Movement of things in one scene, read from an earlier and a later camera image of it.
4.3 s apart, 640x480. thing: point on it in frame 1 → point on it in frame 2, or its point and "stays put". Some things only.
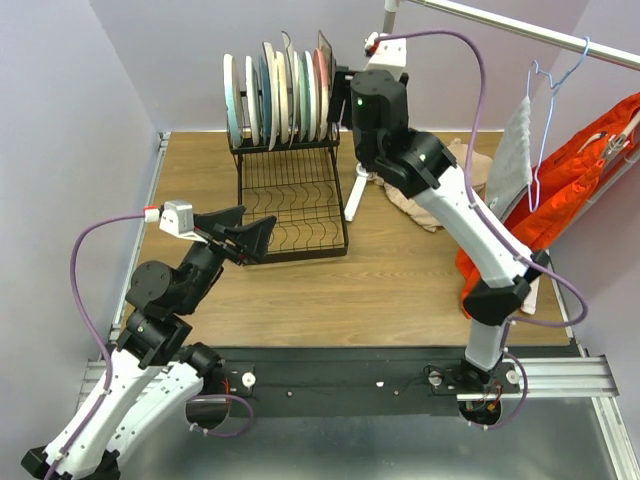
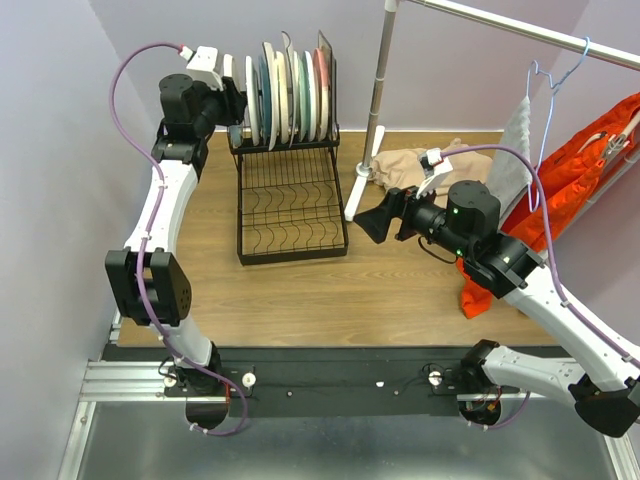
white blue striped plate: (255, 101) stays put
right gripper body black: (341, 91) → (403, 201)
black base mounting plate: (358, 381) stays put
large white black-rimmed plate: (273, 96) stays put
